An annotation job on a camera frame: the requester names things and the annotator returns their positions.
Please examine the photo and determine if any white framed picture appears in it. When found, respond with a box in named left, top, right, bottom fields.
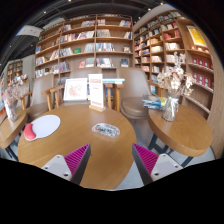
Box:
left=63, top=78, right=87, bottom=101

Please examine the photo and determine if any stack of books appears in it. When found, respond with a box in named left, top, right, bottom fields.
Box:
left=142, top=95, right=166, bottom=110

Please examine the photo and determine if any round wooden right table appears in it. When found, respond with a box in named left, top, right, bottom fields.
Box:
left=148, top=105, right=213, bottom=157

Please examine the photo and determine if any white sign on wooden base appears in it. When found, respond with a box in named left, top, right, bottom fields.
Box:
left=89, top=73, right=105, bottom=112

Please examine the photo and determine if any left vase with dried flowers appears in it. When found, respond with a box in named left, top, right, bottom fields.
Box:
left=3, top=74, right=29, bottom=122

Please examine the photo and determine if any beige armchair centre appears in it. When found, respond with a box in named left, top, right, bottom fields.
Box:
left=49, top=66, right=125, bottom=113

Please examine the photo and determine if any round wooden table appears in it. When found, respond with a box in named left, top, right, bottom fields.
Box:
left=18, top=105, right=136, bottom=190
left=0, top=110, right=28, bottom=149
left=148, top=105, right=213, bottom=157

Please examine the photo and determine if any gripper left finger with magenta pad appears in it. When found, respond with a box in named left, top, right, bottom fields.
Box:
left=42, top=144, right=91, bottom=185

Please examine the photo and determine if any round wooden left table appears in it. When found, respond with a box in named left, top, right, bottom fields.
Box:
left=0, top=110, right=28, bottom=149

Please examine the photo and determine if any wooden bookshelf centre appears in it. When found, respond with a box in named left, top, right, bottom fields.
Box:
left=35, top=14, right=134, bottom=82

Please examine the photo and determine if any beige armchair right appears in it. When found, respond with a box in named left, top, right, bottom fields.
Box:
left=116, top=67, right=160, bottom=120

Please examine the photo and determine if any beige armchair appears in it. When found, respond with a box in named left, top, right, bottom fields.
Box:
left=116, top=67, right=160, bottom=120
left=49, top=66, right=125, bottom=113
left=20, top=74, right=54, bottom=121

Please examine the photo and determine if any wooden bookshelf far left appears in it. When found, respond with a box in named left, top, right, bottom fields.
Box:
left=7, top=60, right=23, bottom=83

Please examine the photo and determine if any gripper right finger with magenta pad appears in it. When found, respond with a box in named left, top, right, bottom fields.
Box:
left=132, top=144, right=182, bottom=185

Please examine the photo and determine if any glass vase with dried flowers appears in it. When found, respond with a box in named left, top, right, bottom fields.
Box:
left=157, top=53, right=194, bottom=122

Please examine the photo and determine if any wooden bookshelf right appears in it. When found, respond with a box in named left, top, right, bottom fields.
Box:
left=134, top=6, right=224, bottom=157

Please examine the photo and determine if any round wooden centre table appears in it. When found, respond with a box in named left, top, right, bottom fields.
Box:
left=18, top=105, right=136, bottom=190

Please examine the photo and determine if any wooden bookshelf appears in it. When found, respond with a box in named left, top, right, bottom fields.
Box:
left=35, top=14, right=134, bottom=82
left=134, top=6, right=224, bottom=157
left=7, top=60, right=23, bottom=83

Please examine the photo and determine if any white round mouse pad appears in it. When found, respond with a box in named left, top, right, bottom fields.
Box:
left=28, top=115, right=61, bottom=140

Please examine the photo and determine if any beige armchair left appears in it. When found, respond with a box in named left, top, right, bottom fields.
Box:
left=20, top=74, right=54, bottom=121

